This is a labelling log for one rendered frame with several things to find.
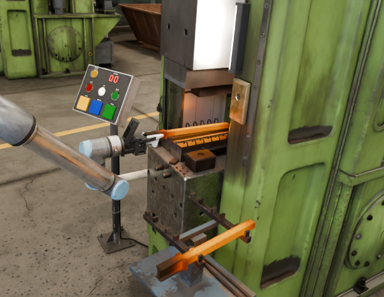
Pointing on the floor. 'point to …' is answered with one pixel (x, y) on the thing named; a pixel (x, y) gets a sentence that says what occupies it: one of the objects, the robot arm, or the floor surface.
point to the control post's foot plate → (108, 243)
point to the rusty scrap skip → (144, 23)
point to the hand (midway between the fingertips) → (159, 133)
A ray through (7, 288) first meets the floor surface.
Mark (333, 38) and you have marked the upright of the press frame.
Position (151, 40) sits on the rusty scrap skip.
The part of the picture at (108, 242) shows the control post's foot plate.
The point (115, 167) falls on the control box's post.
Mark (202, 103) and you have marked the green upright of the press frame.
